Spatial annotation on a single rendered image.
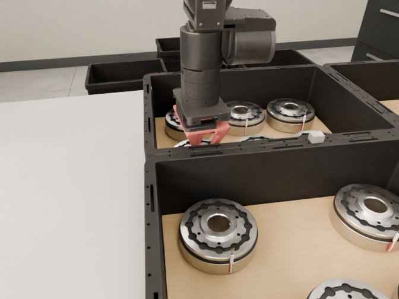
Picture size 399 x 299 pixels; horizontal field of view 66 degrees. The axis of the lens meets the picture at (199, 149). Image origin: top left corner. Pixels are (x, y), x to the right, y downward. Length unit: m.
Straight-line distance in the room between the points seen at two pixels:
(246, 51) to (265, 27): 0.04
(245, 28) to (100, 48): 3.19
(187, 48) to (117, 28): 3.11
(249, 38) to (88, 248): 0.45
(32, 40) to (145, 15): 1.15
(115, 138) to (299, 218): 0.58
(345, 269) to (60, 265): 0.45
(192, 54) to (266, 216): 0.25
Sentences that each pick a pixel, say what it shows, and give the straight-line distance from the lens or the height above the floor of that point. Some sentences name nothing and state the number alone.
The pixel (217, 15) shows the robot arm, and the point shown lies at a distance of 0.40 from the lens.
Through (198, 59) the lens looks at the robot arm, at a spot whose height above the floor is 1.04.
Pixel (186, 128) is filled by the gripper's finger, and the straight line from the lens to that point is 0.44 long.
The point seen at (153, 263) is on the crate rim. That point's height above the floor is 0.93.
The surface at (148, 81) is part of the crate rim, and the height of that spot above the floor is 0.93.
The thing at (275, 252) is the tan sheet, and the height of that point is 0.83.
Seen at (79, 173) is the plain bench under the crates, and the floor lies 0.70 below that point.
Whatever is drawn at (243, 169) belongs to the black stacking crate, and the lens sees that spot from 0.44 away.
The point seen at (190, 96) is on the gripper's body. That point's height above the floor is 0.98.
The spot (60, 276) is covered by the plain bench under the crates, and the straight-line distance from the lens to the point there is 0.61.
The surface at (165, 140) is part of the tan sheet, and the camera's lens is 0.63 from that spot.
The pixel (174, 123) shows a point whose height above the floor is 0.86.
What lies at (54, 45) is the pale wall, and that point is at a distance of 3.63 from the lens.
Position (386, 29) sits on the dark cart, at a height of 0.72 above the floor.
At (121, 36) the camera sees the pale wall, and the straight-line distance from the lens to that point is 3.54.
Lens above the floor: 1.18
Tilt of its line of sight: 35 degrees down
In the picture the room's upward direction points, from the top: straight up
